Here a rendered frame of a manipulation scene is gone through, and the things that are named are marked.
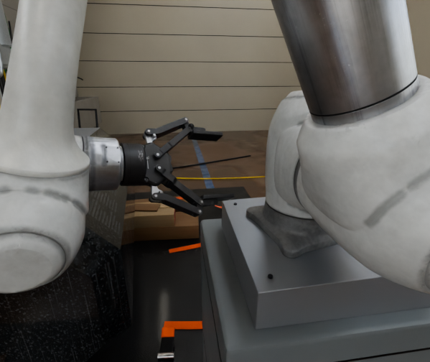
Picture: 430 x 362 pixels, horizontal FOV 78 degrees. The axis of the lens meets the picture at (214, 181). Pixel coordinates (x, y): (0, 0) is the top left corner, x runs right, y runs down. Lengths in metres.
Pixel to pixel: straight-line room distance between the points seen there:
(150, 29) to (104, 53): 1.04
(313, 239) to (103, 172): 0.38
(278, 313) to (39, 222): 0.36
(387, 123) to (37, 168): 0.31
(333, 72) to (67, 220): 0.27
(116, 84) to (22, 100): 6.06
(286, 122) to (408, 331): 0.39
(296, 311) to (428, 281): 0.23
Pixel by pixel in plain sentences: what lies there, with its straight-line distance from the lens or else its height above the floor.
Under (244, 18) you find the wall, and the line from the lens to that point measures 6.50.
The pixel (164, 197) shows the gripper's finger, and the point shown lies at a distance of 0.48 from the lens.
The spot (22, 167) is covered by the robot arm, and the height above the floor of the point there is 1.10.
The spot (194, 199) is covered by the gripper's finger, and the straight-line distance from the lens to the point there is 0.50.
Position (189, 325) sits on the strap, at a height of 0.02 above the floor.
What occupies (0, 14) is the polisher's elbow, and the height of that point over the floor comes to 1.42.
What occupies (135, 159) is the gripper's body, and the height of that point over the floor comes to 1.05.
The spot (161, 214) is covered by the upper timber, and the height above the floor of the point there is 0.23.
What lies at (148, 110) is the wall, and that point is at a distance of 6.28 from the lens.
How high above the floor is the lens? 1.17
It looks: 21 degrees down
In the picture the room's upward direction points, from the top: straight up
